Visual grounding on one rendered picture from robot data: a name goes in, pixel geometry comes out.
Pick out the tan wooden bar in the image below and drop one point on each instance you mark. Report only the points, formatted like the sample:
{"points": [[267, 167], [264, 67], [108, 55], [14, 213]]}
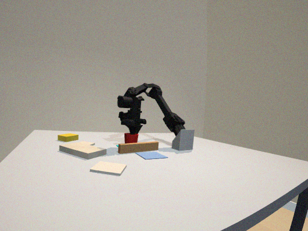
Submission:
{"points": [[137, 147]]}

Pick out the yellow rectangular block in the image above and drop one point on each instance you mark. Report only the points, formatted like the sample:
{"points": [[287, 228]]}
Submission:
{"points": [[68, 137]]}

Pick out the red cup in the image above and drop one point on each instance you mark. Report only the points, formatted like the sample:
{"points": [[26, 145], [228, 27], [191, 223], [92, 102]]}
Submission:
{"points": [[128, 138]]}

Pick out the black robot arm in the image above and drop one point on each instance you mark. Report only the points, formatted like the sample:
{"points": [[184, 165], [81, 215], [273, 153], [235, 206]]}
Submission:
{"points": [[129, 100]]}

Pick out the beige flat slab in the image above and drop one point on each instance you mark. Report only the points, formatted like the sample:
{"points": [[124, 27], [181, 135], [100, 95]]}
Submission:
{"points": [[110, 168]]}

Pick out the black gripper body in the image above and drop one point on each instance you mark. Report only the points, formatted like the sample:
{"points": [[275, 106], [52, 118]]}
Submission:
{"points": [[134, 118]]}

